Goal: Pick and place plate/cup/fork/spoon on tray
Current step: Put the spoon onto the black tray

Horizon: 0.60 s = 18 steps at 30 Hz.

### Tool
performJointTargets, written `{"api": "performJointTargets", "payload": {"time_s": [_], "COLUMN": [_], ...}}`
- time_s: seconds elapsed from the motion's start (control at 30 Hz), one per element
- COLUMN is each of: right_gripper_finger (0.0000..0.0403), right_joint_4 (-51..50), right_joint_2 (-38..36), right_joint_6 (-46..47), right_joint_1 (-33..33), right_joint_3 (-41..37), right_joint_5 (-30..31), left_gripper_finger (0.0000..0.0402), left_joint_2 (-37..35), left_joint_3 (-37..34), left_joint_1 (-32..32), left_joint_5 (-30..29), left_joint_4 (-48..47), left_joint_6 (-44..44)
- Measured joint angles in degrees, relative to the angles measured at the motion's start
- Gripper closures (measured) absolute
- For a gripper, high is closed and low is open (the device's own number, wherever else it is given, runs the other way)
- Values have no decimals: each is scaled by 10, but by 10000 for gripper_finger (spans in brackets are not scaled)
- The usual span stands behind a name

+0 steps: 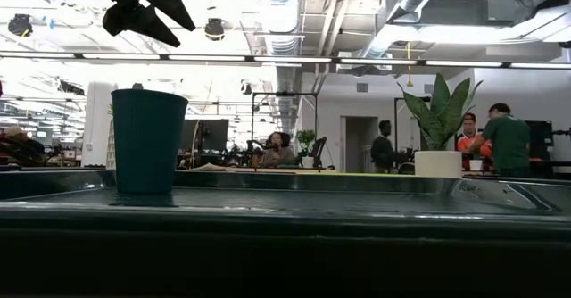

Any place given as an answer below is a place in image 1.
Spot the dark teal plastic cup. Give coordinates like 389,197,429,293
110,87,189,196

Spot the dark green plastic tray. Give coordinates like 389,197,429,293
0,168,571,244

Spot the black ceiling lamp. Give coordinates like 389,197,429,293
204,17,226,41
7,13,34,37

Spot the black computer monitor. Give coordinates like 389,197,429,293
180,119,204,153
201,118,230,152

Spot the long ceiling light strip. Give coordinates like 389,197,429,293
0,51,571,70

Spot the succulent in patterned white pot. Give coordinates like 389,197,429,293
105,103,116,170

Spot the person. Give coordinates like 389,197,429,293
369,119,399,174
463,102,532,178
256,131,298,169
455,112,494,172

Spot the small plant in white pot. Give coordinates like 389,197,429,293
296,129,317,169

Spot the snake plant in white pot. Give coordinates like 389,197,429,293
396,72,484,179

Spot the black metal gantry frame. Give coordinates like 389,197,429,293
251,91,319,170

